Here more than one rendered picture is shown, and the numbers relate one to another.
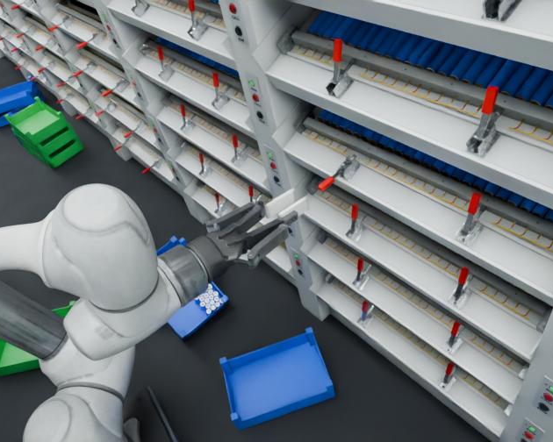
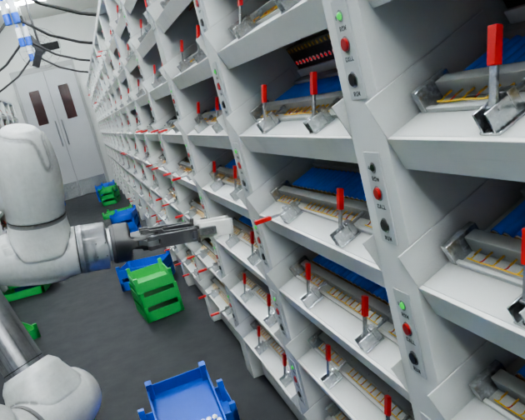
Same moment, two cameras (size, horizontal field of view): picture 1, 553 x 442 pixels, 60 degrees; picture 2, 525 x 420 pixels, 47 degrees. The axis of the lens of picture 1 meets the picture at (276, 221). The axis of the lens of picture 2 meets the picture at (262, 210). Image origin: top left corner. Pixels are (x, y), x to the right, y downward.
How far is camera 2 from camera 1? 0.75 m
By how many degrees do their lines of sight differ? 37
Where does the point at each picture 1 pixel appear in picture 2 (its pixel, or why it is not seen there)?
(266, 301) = not seen: outside the picture
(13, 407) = not seen: outside the picture
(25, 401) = not seen: outside the picture
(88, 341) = not seen: outside the picture
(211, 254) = (119, 230)
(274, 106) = (249, 169)
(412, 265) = (346, 321)
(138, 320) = (32, 246)
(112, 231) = (18, 141)
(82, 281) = not seen: outside the picture
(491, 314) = (392, 354)
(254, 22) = (229, 92)
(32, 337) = (4, 347)
